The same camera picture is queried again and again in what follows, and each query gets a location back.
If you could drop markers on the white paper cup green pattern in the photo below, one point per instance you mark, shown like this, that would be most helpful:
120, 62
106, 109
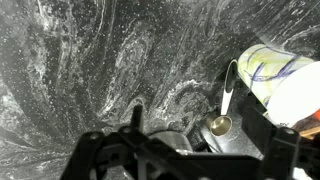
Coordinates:
286, 84

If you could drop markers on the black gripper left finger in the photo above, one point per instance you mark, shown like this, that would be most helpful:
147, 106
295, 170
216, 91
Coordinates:
95, 153

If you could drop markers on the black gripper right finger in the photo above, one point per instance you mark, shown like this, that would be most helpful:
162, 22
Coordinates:
284, 149

